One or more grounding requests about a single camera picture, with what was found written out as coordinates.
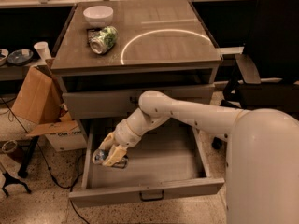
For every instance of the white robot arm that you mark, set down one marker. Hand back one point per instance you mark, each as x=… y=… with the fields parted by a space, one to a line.
x=262 y=172

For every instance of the black tripod stand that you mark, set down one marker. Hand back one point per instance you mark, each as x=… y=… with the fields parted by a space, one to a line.
x=10 y=180

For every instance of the white bowl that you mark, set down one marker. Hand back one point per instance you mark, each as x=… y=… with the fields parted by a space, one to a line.
x=98 y=16

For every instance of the brown cup on floor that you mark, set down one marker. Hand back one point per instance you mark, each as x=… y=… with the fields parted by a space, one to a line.
x=13 y=150

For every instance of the brown cardboard box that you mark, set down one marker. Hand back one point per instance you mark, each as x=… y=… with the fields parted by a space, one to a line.
x=39 y=101

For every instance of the open grey middle drawer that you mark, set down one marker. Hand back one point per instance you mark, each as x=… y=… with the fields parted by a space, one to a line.
x=169 y=162

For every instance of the grey drawer cabinet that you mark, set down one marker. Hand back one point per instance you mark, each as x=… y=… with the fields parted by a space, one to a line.
x=161 y=43

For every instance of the black office chair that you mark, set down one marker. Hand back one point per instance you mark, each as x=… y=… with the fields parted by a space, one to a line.
x=266 y=72

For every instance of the dark plate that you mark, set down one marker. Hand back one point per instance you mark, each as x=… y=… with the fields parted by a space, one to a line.
x=20 y=57

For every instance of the white paper cup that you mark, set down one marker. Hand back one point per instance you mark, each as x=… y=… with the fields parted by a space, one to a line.
x=42 y=49

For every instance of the grey top drawer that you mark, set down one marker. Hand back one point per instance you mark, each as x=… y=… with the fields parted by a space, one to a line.
x=117 y=103

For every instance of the white printed cardboard box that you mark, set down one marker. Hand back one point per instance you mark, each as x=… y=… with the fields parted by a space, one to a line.
x=65 y=141

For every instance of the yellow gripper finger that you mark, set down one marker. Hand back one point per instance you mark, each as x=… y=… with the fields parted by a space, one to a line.
x=116 y=157
x=108 y=142

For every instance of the green silver can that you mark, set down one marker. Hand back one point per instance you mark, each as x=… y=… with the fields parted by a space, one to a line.
x=101 y=41

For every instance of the small bowl at left edge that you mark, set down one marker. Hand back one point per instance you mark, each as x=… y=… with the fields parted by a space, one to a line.
x=3 y=56

